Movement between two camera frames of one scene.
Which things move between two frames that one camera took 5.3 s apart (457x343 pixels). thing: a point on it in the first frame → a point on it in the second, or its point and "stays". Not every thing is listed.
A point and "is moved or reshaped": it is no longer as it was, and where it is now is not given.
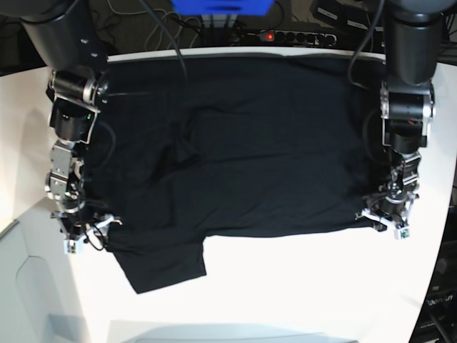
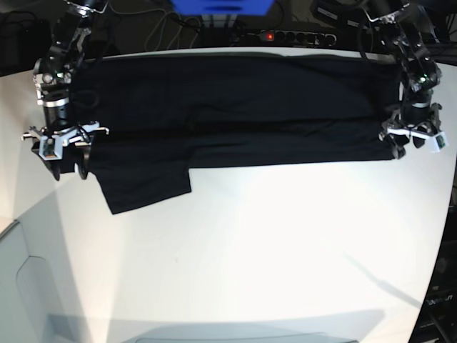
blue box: (223, 7) stays
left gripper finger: (96, 241) → (397, 142)
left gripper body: (78, 226) → (80, 135)
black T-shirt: (187, 146) is moved or reshaped
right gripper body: (395, 211) → (420, 129)
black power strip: (299, 38) stays
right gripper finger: (379, 226) → (53, 164)
